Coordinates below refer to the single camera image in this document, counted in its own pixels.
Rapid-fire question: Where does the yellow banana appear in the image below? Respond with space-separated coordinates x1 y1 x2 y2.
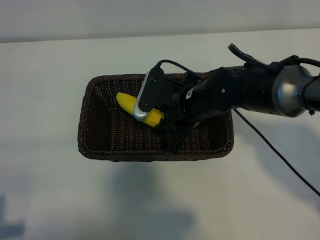
116 91 202 130

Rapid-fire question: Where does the thin black cable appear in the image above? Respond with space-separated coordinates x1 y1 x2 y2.
232 107 320 197

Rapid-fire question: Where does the black right camera cable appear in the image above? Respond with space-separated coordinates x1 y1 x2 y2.
154 59 208 83

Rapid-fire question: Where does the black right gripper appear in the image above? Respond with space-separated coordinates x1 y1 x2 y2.
163 79 221 156

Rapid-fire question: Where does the dark brown wicker basket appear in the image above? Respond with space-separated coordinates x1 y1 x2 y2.
77 72 235 163

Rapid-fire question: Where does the black flat arm cable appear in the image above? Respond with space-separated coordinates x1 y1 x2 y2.
227 42 269 68

